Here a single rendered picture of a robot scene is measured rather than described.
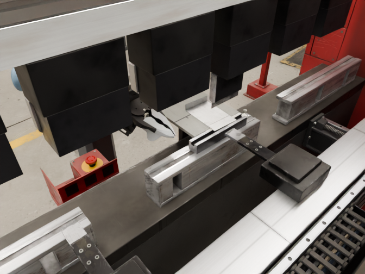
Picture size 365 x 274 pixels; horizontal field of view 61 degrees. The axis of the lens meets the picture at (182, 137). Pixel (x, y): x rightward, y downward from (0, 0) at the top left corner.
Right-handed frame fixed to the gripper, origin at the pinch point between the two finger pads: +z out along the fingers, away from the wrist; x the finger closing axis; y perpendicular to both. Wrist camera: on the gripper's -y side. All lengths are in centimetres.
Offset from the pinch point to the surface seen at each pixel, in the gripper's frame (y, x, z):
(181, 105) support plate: 4.1, -16.7, -1.6
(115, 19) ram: -28.9, 18.5, -17.9
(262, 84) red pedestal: 72, -199, 53
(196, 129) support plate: 0.0, -6.5, 5.5
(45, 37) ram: -26.3, 27.6, -22.4
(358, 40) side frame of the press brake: -25, -85, 45
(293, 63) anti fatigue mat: 71, -281, 79
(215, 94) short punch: -13.1, -5.7, 3.4
